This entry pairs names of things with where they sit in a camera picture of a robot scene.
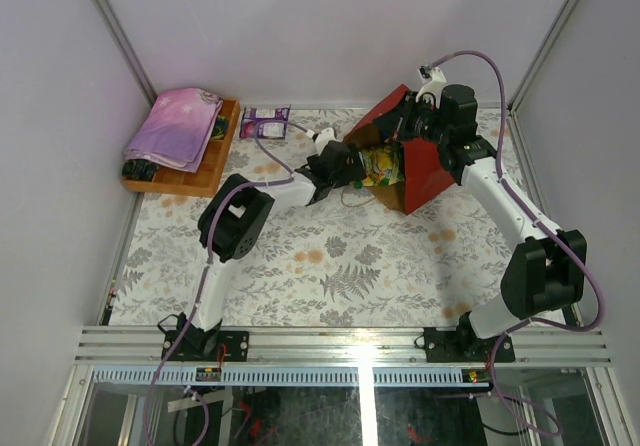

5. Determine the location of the purple snack packet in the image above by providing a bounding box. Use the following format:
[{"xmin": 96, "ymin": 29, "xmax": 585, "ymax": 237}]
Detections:
[{"xmin": 239, "ymin": 106, "xmax": 290, "ymax": 140}]

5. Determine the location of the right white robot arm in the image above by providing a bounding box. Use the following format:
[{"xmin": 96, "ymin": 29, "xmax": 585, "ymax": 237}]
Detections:
[{"xmin": 373, "ymin": 84, "xmax": 586, "ymax": 361}]

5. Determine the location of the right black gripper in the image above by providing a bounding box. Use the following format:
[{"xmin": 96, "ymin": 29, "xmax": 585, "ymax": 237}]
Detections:
[{"xmin": 371, "ymin": 92, "xmax": 450, "ymax": 147}]

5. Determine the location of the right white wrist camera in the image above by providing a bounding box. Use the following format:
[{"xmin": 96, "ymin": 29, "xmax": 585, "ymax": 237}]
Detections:
[{"xmin": 415, "ymin": 65, "xmax": 447, "ymax": 106}]

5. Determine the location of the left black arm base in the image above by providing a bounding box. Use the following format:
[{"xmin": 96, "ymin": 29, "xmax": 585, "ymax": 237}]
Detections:
[{"xmin": 156, "ymin": 313, "xmax": 250, "ymax": 364}]

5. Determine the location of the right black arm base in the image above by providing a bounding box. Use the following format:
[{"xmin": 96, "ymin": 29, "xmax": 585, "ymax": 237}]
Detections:
[{"xmin": 413, "ymin": 312, "xmax": 515, "ymax": 365}]

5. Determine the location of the orange wooden organizer tray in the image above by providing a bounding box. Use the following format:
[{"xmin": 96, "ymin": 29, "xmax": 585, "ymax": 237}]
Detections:
[{"xmin": 121, "ymin": 99, "xmax": 241, "ymax": 198}]

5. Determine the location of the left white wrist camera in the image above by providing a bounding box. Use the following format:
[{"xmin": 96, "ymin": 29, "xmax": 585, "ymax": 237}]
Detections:
[{"xmin": 306, "ymin": 127, "xmax": 336, "ymax": 147}]

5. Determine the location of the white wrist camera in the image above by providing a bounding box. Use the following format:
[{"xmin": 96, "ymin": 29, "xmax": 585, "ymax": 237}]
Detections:
[
  {"xmin": 306, "ymin": 127, "xmax": 336, "ymax": 147},
  {"xmin": 415, "ymin": 65, "xmax": 447, "ymax": 106}
]

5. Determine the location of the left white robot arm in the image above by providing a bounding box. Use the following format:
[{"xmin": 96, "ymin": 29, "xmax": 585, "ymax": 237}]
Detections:
[{"xmin": 184, "ymin": 140, "xmax": 365, "ymax": 361}]

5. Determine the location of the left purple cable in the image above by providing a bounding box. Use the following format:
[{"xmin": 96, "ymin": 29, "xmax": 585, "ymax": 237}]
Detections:
[{"xmin": 141, "ymin": 120, "xmax": 321, "ymax": 446}]

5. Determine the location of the purple cable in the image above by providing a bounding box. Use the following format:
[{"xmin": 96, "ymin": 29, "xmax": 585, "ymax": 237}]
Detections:
[
  {"xmin": 432, "ymin": 49, "xmax": 608, "ymax": 437},
  {"xmin": 141, "ymin": 120, "xmax": 321, "ymax": 446}
]

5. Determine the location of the folded purple cloth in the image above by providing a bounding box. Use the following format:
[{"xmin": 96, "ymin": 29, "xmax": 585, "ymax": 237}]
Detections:
[{"xmin": 124, "ymin": 88, "xmax": 224, "ymax": 173}]

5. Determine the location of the red paper bag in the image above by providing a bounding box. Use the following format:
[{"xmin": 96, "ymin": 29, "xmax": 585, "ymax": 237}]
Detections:
[{"xmin": 343, "ymin": 84, "xmax": 454, "ymax": 215}]

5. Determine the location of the yellow green snack packet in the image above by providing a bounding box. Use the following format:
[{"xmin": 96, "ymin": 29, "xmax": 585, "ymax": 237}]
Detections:
[{"xmin": 355, "ymin": 144, "xmax": 405, "ymax": 189}]

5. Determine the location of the dark patterned item in tray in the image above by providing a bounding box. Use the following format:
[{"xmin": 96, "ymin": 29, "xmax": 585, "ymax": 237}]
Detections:
[{"xmin": 121, "ymin": 159, "xmax": 159, "ymax": 182}]

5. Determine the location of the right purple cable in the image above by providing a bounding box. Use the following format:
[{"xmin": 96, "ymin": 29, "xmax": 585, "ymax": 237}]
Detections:
[{"xmin": 432, "ymin": 49, "xmax": 608, "ymax": 437}]

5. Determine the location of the aluminium front rail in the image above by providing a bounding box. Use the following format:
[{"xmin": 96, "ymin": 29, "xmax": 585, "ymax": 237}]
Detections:
[{"xmin": 74, "ymin": 326, "xmax": 613, "ymax": 368}]

